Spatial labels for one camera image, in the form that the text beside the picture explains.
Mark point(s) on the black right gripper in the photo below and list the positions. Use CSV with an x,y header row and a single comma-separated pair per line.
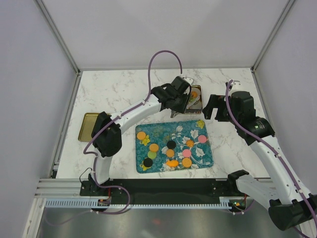
x,y
215,101

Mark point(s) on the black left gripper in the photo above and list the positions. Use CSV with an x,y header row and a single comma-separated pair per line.
x,y
182,108

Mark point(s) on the orange swirl flower cookie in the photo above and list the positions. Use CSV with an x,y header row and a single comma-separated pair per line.
x,y
190,143

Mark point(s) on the gold tin lid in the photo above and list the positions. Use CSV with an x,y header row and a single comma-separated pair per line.
x,y
87,127

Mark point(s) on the silver metal tongs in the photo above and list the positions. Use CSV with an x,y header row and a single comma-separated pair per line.
x,y
174,114

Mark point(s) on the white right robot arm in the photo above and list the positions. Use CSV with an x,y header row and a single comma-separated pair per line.
x,y
290,203

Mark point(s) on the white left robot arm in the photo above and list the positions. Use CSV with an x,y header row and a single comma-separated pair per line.
x,y
108,129

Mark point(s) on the square cookie tin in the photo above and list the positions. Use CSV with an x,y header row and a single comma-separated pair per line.
x,y
195,105

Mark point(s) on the orange cookie in tin right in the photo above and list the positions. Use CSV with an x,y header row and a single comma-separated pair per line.
x,y
194,94

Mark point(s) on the pink sandwich cookie upper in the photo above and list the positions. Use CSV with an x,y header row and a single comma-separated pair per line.
x,y
202,139

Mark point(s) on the pink sandwich cookie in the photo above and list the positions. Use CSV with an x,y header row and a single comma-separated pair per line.
x,y
186,153
202,139

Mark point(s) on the teal floral serving tray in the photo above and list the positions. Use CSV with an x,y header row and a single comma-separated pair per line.
x,y
180,132

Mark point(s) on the black sandwich cookie upper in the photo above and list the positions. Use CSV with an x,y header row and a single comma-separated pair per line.
x,y
171,144

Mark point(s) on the black sandwich cookie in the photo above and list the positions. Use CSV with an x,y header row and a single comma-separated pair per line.
x,y
171,144
148,162

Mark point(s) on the pink sandwich cookie lower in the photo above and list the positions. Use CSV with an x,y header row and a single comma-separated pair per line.
x,y
186,153

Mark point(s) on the dotted orange biscuit far left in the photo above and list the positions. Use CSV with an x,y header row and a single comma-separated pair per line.
x,y
141,135

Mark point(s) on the dotted orange biscuit centre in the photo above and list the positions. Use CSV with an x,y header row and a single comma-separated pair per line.
x,y
153,147

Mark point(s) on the plain orange cookie middle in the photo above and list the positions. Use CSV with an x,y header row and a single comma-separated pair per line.
x,y
170,153

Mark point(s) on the dotted orange sandwich biscuit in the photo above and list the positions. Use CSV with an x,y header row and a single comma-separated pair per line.
x,y
186,162

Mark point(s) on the green sandwich cookie lower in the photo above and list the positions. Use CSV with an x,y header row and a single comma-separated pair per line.
x,y
152,155

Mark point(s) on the orange fish cookie lower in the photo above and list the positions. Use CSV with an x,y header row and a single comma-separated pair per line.
x,y
172,163

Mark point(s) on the black sandwich cookie lower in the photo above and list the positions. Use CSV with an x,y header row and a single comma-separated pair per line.
x,y
148,162

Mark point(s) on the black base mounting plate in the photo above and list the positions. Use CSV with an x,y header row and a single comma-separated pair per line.
x,y
167,191

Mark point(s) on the slotted white cable duct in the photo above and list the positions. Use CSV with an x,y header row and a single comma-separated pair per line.
x,y
94,203

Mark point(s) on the aluminium frame rail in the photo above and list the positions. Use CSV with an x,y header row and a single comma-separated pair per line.
x,y
58,188

